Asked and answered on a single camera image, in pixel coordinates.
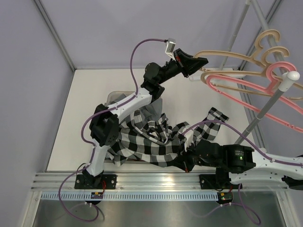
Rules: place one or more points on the white slotted cable duct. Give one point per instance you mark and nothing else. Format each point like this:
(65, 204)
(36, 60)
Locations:
(131, 196)

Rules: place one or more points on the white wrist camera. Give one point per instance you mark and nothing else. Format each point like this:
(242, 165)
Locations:
(170, 45)
(188, 139)

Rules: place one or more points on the pink plastic hanger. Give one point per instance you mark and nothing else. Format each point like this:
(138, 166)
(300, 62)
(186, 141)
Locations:
(282, 75)

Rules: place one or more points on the black white plaid shirt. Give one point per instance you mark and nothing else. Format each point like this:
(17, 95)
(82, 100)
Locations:
(157, 142)

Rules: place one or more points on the aluminium mounting rail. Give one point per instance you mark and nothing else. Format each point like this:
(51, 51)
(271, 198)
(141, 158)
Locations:
(128, 182)

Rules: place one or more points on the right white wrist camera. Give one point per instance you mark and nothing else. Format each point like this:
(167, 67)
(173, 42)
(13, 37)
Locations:
(188, 139)

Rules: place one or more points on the grey shirt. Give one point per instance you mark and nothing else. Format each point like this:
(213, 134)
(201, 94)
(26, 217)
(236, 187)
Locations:
(151, 112)

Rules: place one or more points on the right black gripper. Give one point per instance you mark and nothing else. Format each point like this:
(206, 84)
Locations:
(182, 161)

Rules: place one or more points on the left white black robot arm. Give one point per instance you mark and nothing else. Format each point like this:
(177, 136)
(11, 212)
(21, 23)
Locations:
(104, 123)

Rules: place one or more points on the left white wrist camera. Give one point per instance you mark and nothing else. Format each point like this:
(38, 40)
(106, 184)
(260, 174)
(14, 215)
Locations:
(170, 45)

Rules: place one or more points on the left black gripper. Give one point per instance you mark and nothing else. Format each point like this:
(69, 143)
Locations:
(188, 64)

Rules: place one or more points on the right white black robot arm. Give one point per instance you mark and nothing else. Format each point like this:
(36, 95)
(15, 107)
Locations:
(236, 164)

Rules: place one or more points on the clear plastic bin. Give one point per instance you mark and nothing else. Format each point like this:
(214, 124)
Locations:
(116, 96)

